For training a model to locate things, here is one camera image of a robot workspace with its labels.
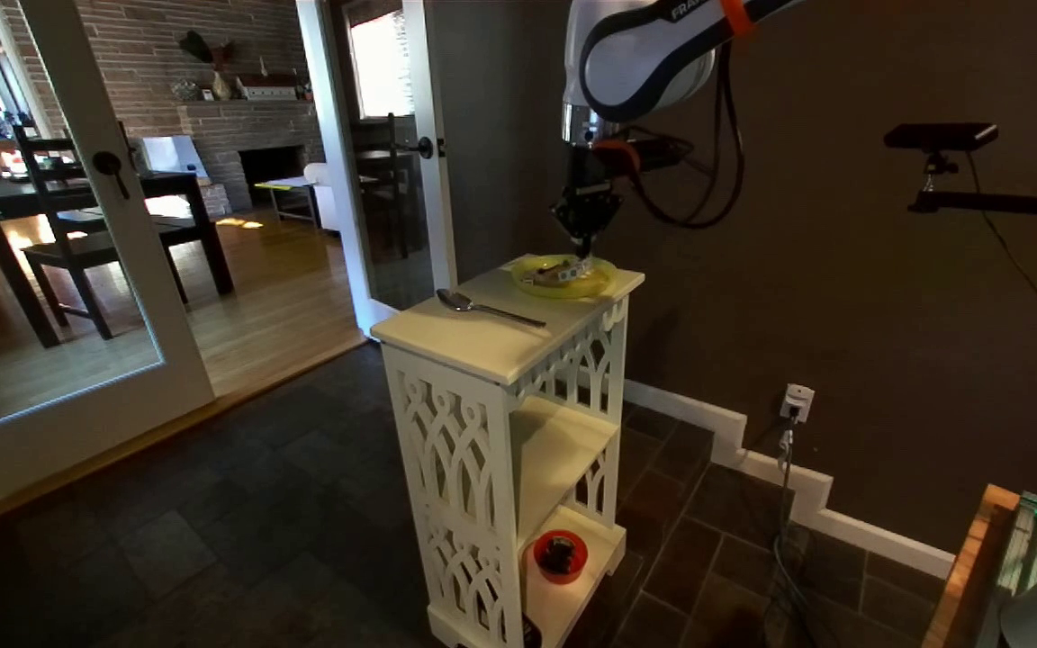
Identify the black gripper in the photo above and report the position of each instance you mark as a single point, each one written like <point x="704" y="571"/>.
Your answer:
<point x="590" y="198"/>

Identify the clear plastic bag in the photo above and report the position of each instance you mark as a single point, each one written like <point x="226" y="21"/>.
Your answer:
<point x="585" y="269"/>

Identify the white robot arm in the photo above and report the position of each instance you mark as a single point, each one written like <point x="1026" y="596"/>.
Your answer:
<point x="628" y="57"/>

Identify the dark food on plate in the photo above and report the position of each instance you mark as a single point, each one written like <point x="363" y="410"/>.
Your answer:
<point x="555" y="273"/>

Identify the yellow plate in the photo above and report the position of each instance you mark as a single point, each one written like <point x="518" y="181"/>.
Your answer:
<point x="590" y="289"/>

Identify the white lattice shelf unit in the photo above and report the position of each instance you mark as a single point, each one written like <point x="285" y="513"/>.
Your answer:
<point x="511" y="433"/>

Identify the silver spoon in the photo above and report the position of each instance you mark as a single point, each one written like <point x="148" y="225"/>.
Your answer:
<point x="466" y="305"/>

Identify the brick fireplace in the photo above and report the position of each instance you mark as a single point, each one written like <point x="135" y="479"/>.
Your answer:
<point x="226" y="132"/>

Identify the orange bowl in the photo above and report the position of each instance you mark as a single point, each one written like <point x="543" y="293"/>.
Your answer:
<point x="559" y="555"/>

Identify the dark wooden chair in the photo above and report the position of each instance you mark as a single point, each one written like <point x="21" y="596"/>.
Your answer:
<point x="77" y="231"/>

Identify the white french door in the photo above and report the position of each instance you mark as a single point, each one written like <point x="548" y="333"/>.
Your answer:
<point x="95" y="338"/>

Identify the wooden crate box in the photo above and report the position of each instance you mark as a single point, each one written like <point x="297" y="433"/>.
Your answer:
<point x="991" y="589"/>

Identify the white wall outlet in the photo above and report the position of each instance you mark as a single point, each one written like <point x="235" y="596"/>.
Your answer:
<point x="796" y="405"/>

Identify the black camera on mount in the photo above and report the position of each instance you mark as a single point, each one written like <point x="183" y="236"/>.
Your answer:
<point x="942" y="135"/>

